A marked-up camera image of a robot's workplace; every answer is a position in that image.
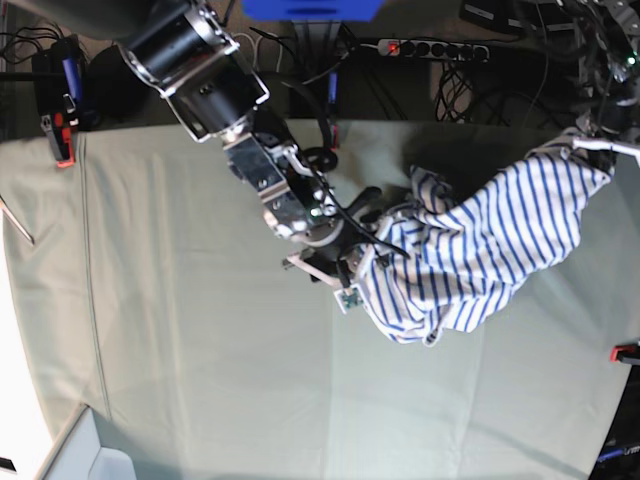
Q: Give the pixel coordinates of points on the white power strip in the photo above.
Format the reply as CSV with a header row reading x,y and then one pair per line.
x,y
434,50

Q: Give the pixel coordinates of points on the red black clamp left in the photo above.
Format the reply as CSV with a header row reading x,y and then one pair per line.
x,y
64,90

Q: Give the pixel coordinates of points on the metal rod on table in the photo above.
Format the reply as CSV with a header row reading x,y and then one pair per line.
x,y
16,223

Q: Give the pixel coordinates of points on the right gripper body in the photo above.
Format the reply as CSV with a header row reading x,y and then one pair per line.
x,y
330,253

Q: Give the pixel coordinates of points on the red black clamp right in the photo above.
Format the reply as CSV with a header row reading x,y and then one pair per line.
x,y
628,354

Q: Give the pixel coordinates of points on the red black clamp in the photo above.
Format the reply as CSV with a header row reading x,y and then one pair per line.
x,y
332,90
628,354
64,90

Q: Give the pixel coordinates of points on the red black clamp middle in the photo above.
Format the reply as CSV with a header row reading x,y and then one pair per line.
x,y
332,90

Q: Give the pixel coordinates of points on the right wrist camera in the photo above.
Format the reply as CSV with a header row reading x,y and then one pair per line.
x,y
348,298

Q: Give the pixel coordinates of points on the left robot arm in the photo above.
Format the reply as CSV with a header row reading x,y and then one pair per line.
x,y
607,52

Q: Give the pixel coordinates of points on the black round stand base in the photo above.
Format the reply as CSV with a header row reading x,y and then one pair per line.
x,y
115,91

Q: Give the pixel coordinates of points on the green table cloth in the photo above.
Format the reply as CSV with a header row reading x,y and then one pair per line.
x,y
155,294

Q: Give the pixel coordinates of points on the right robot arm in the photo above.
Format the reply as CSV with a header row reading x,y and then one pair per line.
x,y
182,50

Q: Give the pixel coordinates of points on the blue white striped t-shirt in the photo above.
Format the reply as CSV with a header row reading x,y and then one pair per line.
x,y
463,261

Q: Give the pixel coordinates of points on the white plastic bin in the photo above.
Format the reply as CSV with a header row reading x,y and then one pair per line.
x,y
77,453

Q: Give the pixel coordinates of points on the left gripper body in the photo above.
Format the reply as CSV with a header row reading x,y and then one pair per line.
x,y
597,145

